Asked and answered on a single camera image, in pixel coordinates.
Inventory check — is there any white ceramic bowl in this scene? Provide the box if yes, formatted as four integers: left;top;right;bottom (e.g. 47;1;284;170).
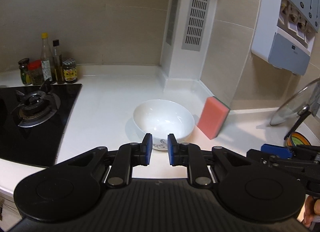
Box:
133;99;195;151

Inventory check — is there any pink and green sponge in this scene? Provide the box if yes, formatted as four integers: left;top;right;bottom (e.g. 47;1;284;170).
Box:
197;96;230;140

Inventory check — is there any person's right hand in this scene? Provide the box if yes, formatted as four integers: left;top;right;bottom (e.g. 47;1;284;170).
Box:
302;196;320;228

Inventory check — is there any colourful round plate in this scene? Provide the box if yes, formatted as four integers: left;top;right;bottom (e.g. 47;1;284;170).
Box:
286;132;311;147

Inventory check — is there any glass pot lid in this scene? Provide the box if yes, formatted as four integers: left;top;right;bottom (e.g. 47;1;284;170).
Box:
270;78;319;140

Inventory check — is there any checkered lid sauce jar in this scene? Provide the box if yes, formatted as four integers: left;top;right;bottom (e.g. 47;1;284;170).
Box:
62;58;78;84

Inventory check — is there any black glass gas stove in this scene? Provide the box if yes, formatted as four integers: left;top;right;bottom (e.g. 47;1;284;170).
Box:
1;84;82;167

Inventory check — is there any stove burner grate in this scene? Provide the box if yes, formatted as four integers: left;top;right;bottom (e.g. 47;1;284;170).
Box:
11;80;61;128

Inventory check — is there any black cap oil bottle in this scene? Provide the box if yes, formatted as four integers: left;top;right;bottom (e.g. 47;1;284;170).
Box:
53;39;64;84

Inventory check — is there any yellow cap clear bottle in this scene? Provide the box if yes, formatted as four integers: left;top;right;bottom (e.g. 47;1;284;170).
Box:
41;32;56;83

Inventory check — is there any dark lid small jar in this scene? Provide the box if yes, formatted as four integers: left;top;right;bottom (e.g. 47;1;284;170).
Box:
18;58;31;86

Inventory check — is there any red lid pickle jar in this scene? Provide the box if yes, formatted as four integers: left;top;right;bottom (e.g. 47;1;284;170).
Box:
28;60;44;86

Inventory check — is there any narrow side vent grille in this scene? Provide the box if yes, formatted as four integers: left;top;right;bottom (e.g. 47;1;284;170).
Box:
166;0;178;45

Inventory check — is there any white grey wall dispenser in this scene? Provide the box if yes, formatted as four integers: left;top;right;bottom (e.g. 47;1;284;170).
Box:
251;0;319;75

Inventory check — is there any grey wall vent grille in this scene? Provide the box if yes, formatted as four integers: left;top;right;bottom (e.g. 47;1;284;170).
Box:
182;0;210;51

